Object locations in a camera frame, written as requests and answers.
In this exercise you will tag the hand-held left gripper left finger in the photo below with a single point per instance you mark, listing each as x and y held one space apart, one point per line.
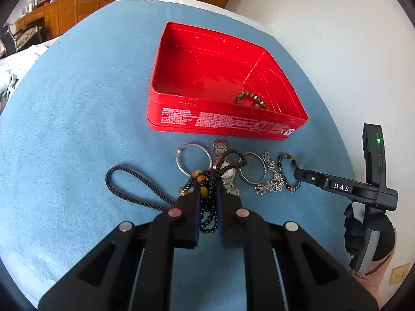
196 220

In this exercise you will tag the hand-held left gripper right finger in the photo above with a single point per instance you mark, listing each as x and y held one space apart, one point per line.
220 220

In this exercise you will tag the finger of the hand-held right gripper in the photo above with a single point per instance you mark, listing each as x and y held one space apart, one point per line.
308 176

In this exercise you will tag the plain silver bangle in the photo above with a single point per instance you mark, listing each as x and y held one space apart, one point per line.
253 181

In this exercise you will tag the silver bangle with clasp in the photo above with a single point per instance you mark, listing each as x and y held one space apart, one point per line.
178 163

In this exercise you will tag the silver wristwatch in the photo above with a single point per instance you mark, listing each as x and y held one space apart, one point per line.
219 145

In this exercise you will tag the red tin box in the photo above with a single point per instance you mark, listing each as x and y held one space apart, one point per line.
207 68

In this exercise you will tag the person's right forearm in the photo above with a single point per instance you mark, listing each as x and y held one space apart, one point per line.
373 278

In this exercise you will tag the person's right hand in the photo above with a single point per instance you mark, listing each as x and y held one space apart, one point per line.
353 233

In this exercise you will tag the blue mat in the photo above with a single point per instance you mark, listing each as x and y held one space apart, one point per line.
81 120

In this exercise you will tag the bed with white blanket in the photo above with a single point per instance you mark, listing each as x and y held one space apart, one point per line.
13 68

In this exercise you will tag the wooden desk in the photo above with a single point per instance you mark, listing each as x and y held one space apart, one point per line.
48 16

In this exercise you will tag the black chair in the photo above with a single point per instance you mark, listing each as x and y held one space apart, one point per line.
8 39

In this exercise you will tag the beige wall socket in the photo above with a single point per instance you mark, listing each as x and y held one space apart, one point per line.
400 273

